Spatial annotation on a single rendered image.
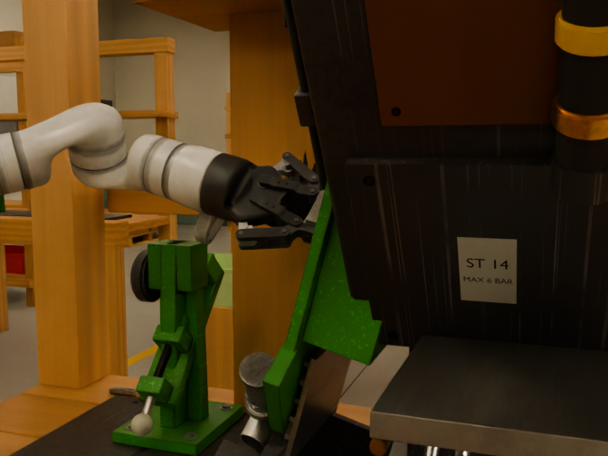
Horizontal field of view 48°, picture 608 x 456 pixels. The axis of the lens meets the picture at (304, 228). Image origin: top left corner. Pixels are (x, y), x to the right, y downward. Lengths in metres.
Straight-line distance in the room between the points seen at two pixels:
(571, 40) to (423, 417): 0.24
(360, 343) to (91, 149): 0.41
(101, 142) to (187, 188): 0.13
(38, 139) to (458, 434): 0.60
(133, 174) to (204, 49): 11.30
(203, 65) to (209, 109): 0.75
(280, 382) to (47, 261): 0.71
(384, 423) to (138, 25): 12.44
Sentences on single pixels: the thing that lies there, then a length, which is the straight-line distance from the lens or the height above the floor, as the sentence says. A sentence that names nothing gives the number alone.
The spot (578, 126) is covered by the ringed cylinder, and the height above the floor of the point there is 1.31.
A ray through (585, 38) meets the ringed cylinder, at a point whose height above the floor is 1.36.
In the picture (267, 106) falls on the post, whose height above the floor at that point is 1.36.
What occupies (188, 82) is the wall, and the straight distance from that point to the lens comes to 12.19.
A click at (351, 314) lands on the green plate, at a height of 1.15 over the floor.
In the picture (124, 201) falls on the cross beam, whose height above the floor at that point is 1.21.
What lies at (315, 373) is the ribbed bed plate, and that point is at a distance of 0.70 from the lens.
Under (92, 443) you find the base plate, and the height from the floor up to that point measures 0.90.
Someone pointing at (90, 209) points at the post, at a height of 1.19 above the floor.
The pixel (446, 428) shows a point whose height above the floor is 1.13.
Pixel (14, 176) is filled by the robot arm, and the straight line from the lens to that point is 0.86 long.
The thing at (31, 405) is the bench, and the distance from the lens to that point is 1.25.
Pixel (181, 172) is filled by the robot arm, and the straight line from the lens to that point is 0.79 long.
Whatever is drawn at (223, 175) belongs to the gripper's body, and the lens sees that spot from 0.77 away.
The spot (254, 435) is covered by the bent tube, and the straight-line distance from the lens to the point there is 0.75.
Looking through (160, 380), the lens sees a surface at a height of 1.00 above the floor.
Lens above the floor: 1.30
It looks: 6 degrees down
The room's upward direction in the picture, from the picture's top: straight up
